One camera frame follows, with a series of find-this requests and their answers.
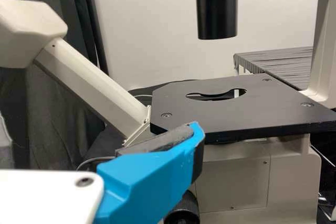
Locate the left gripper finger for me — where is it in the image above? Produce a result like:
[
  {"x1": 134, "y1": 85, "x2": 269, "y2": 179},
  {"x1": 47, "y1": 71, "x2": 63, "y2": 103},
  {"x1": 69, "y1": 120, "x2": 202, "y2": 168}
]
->
[{"x1": 94, "y1": 121, "x2": 206, "y2": 224}]

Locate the cream microscope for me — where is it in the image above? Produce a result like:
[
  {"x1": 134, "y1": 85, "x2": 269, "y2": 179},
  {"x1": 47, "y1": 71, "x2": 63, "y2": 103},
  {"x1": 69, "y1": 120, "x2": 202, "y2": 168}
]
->
[{"x1": 0, "y1": 0, "x2": 336, "y2": 224}]

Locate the black platform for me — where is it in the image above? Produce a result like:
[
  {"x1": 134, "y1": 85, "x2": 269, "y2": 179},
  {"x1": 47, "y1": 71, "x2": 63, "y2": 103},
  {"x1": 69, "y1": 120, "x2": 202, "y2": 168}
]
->
[{"x1": 233, "y1": 46, "x2": 315, "y2": 91}]

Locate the thin grey cable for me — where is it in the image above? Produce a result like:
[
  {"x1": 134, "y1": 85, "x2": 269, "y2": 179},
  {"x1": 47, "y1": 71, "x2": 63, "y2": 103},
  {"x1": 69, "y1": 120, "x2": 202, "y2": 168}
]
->
[{"x1": 76, "y1": 155, "x2": 117, "y2": 171}]

